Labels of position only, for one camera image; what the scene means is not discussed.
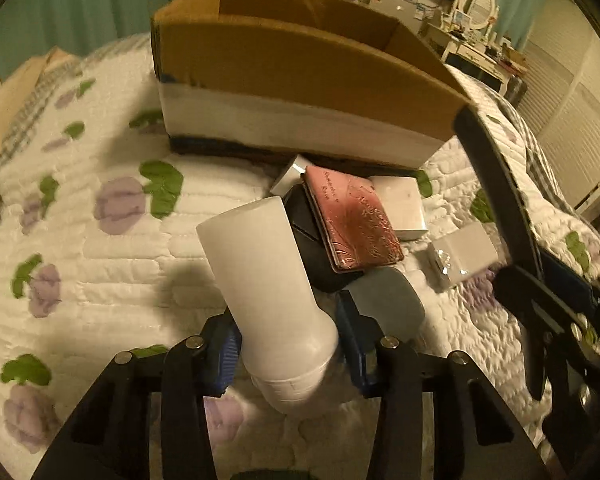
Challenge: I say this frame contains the open cardboard box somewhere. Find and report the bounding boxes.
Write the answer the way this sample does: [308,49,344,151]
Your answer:
[150,0,471,168]

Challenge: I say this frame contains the small silver refrigerator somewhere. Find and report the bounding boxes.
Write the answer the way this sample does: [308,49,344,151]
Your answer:
[358,0,427,35]

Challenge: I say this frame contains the round white vanity mirror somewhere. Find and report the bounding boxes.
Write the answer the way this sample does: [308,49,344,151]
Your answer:
[456,0,496,30]

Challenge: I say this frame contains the beige pillow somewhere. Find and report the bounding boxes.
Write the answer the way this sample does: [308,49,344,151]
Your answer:
[0,47,79,151]

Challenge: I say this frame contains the white dressing table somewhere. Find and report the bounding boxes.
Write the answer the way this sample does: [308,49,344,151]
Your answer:
[417,22,528,99]

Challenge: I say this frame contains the small white cube charger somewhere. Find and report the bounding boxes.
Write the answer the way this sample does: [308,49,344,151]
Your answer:
[427,222,498,289]

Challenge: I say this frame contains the white plastic bottle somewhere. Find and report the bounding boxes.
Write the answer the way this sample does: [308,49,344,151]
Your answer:
[196,196,338,416]

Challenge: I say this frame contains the white louvered wardrobe doors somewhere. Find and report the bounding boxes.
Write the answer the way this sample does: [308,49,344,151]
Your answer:
[518,0,600,221]

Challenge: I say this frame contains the white power adapter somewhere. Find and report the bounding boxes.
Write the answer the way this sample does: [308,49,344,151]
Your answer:
[370,176,428,242]

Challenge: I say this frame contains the white floral quilt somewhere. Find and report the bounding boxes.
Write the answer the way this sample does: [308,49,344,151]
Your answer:
[0,35,600,479]

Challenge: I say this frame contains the red embossed wallet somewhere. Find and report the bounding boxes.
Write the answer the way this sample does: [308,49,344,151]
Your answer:
[303,165,404,273]

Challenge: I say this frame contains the black pouch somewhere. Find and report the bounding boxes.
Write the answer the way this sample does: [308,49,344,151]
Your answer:
[283,184,363,294]

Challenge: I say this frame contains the white small cylinder container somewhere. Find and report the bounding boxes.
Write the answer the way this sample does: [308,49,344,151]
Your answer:
[270,155,312,197]

